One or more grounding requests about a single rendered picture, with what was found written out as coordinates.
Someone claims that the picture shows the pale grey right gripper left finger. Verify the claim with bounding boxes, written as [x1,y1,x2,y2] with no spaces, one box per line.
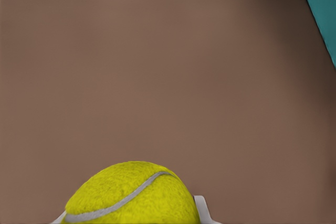
[49,210,67,224]

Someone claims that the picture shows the teal box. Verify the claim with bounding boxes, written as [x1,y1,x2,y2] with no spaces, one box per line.
[295,0,336,69]

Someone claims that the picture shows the yellow tennis ball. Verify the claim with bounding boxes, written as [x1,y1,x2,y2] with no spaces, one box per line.
[64,160,201,224]

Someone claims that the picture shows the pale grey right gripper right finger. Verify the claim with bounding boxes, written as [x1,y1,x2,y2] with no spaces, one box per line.
[193,195,216,224]

